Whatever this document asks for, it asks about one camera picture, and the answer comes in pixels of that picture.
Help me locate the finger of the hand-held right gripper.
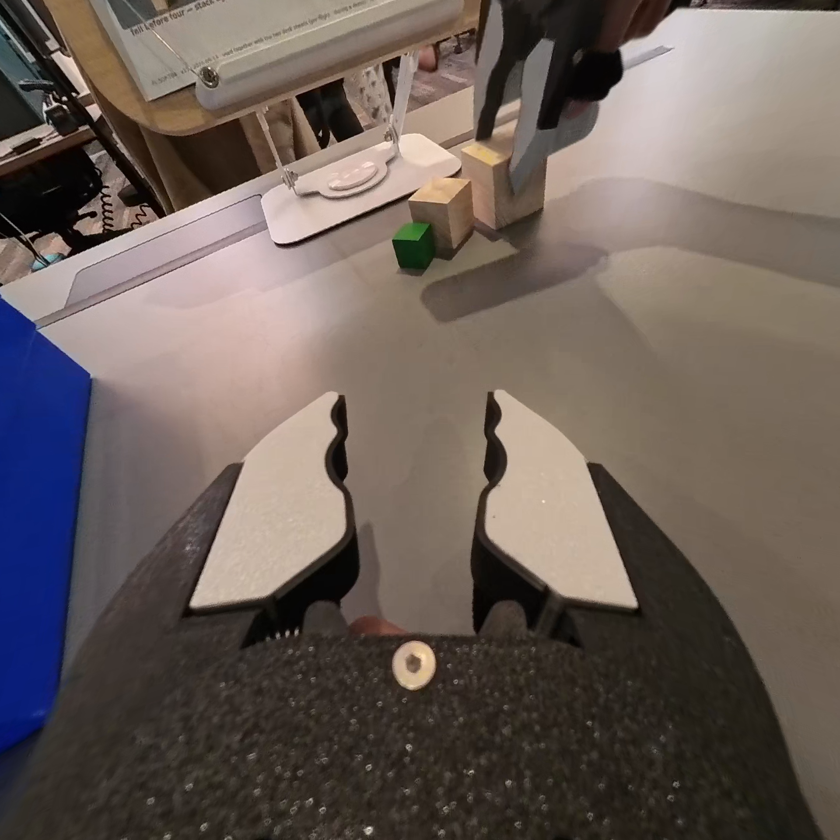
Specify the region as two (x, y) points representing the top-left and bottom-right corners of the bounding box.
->
(474, 0), (526, 142)
(508, 39), (602, 195)

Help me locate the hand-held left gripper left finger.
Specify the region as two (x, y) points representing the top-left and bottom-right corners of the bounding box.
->
(190, 392), (361, 615)

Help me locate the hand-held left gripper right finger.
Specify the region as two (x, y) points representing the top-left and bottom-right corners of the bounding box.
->
(470, 390), (639, 615)

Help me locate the wooden cube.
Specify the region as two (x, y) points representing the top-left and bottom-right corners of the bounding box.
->
(408, 177), (475, 259)
(461, 143), (546, 231)

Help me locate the green cube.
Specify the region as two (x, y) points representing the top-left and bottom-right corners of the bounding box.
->
(392, 222), (437, 270)

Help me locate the person's right hand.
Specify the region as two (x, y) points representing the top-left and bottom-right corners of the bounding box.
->
(566, 0), (674, 119)

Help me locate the white document stand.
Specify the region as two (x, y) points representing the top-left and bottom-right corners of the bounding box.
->
(195, 0), (468, 247)

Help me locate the blue plastic bin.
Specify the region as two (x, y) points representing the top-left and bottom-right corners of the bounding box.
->
(0, 298), (92, 753)

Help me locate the printed instruction sheet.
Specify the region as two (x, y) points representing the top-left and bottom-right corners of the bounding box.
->
(88, 0), (460, 103)

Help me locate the black office chair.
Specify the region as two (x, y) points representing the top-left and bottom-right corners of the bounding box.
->
(0, 150), (106, 258)

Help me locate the black tripod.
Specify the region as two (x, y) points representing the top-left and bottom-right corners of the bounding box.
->
(18, 0), (166, 217)

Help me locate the wooden desk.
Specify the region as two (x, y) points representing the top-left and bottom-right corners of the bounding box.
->
(0, 123), (99, 179)

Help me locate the coiled black cable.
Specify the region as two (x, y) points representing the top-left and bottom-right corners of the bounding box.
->
(97, 185), (157, 236)

